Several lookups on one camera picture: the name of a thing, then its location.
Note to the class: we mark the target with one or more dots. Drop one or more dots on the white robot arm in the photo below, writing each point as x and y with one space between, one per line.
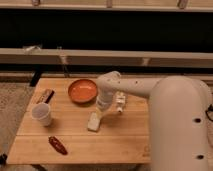
177 108

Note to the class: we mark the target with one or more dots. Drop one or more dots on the white sponge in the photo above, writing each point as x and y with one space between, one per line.
94 122

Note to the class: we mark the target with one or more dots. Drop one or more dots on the dark chocolate bar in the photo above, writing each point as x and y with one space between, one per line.
45 96

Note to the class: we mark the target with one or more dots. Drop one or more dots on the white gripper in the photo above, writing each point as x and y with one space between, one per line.
104 101

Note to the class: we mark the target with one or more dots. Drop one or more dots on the orange plate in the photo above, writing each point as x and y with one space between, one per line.
82 91

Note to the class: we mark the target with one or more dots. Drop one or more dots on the white paper cup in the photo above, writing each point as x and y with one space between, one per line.
42 113

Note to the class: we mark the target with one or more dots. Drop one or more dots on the grey metal shelf rail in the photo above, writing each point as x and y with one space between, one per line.
105 57

